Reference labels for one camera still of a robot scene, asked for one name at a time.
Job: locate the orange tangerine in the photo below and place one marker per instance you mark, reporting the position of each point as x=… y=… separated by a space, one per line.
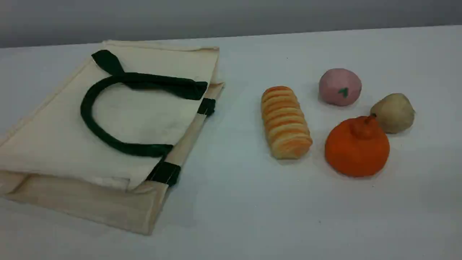
x=357 y=150

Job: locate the long striped bread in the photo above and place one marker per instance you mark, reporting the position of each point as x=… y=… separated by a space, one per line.
x=286 y=124

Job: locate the pink peach bun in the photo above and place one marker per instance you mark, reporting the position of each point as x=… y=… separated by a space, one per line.
x=339 y=85

